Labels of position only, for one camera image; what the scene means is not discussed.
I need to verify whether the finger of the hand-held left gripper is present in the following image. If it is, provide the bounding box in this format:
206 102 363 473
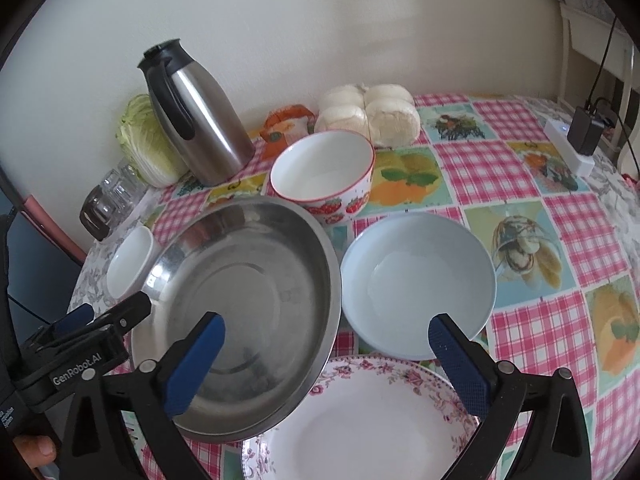
92 291 153 337
50 302 97 347

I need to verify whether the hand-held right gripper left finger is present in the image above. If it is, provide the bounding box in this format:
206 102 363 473
60 311 227 480

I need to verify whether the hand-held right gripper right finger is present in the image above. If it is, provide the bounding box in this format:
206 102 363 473
427 313 593 480

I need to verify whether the white square bowl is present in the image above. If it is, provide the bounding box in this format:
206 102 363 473
106 225 156 300

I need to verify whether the stainless steel basin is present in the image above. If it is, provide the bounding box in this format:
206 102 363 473
131 195 343 445

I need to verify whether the light blue bowl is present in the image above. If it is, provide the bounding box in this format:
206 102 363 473
340 211 497 361

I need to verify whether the floral rimmed white plate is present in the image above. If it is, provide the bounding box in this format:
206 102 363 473
241 355 481 480

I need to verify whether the strawberry print bowl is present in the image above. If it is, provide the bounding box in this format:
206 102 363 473
270 130 376 226

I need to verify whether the person's left hand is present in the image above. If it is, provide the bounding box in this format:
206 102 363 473
12 432 58 480

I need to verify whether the pink-framed dark panel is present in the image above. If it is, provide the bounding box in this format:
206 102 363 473
0 162 88 346

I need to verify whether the clear drinking glass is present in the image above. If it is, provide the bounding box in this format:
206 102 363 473
119 157 149 196
101 167 126 200
107 185 140 222

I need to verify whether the pink checked fruit tablecloth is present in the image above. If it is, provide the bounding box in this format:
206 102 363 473
107 91 632 480

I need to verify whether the napa cabbage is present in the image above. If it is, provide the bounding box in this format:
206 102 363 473
116 94 188 188

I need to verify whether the stainless steel thermos jug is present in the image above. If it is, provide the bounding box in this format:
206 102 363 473
137 37 257 187

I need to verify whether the orange snack packet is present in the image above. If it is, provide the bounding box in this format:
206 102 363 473
259 104 318 160

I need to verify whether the white power strip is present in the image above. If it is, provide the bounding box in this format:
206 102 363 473
542 119 596 177

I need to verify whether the bag of steamed buns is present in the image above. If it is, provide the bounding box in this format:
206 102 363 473
314 82 422 148

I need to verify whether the black charger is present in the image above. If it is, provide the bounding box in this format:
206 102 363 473
567 105 608 156

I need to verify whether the white chair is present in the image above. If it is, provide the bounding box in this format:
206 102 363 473
557 0 640 181

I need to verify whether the glass carafe with brown handle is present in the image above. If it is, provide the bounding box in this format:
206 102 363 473
79 185 126 242

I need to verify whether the black cable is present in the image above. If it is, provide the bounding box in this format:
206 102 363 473
586 12 618 108

